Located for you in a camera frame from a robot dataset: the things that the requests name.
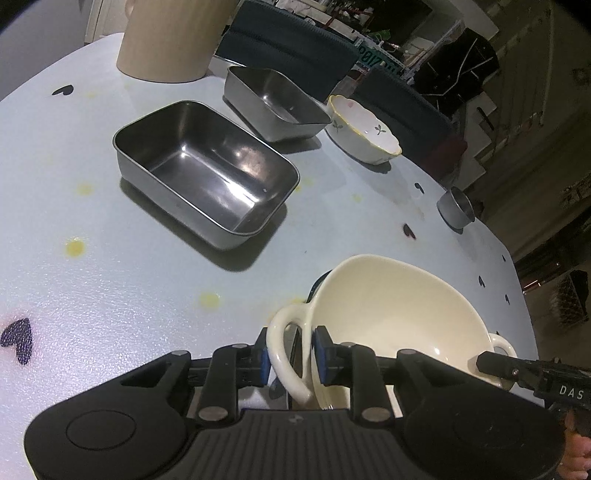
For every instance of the teal licence plate sign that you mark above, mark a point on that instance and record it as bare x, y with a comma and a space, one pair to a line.
376, 57

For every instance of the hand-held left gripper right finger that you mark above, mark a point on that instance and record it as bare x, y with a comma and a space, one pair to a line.
322, 357

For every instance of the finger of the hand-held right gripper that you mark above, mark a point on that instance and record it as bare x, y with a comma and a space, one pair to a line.
508, 367

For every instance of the dark blue padded chair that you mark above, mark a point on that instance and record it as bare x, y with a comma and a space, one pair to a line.
401, 104
295, 41

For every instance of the person's right hand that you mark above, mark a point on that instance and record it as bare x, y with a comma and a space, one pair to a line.
577, 454

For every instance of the rectangular stainless steel container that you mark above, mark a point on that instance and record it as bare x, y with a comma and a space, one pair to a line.
277, 101
198, 170

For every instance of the black vest with white trim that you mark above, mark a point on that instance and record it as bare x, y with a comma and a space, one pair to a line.
457, 69

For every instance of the small floral scalloped bowl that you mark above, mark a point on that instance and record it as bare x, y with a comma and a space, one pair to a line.
364, 134

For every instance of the wooden canister with steel lid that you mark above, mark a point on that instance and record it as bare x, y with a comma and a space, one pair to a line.
171, 41

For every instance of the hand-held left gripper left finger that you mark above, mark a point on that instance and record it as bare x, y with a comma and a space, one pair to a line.
264, 357

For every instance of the small round steel bowl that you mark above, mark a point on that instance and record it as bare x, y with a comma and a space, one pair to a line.
455, 207

